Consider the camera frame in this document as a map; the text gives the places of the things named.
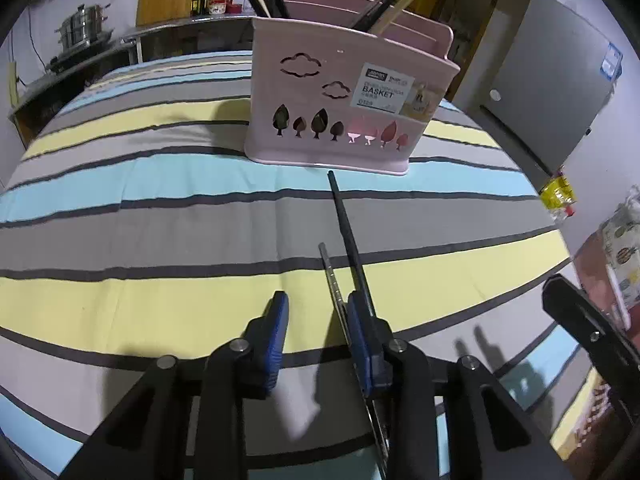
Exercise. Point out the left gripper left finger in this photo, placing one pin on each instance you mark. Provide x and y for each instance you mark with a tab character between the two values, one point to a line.
266	336

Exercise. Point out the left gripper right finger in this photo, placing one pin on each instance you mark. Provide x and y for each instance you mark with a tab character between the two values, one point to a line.
367	335

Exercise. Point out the long black chopstick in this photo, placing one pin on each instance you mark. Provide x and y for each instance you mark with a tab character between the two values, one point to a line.
351	247

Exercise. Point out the silver metal chopstick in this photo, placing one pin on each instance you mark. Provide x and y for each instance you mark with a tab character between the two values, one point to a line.
371	408

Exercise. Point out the patterned cloth at right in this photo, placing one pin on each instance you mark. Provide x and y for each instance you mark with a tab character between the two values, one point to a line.
620	240

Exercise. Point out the yellow snack bag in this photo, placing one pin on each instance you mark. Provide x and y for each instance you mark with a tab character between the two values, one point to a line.
559	198

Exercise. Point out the striped tablecloth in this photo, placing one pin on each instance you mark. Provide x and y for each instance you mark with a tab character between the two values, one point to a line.
136	227

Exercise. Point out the pink utensil basket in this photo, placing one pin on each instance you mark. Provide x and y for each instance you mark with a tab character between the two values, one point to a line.
324	94

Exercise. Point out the grey refrigerator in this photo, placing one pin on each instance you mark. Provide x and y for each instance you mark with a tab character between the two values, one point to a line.
540	99

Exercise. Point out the red lidded jar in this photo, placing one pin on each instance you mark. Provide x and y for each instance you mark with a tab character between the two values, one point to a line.
218	6

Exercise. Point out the steel steamer pot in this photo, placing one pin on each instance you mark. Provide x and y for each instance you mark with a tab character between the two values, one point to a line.
85	24

